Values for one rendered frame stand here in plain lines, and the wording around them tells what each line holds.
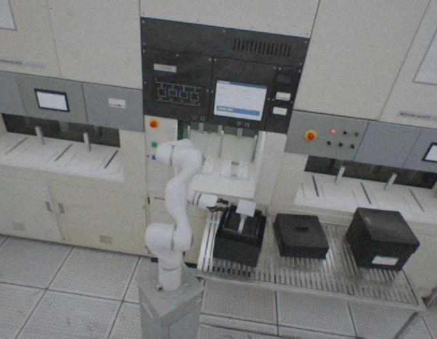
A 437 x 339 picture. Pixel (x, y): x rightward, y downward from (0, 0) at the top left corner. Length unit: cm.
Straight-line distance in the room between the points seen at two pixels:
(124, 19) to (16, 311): 215
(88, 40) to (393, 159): 190
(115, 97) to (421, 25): 165
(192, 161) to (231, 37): 70
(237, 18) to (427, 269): 232
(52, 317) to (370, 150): 245
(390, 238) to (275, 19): 137
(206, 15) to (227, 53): 21
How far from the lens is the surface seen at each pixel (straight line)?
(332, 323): 284
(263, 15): 173
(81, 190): 254
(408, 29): 190
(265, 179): 206
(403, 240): 212
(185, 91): 186
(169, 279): 171
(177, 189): 144
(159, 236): 150
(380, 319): 304
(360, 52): 185
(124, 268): 288
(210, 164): 244
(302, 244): 202
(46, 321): 275
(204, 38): 177
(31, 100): 229
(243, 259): 191
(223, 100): 185
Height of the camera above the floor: 227
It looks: 35 degrees down
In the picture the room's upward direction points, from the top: 7 degrees clockwise
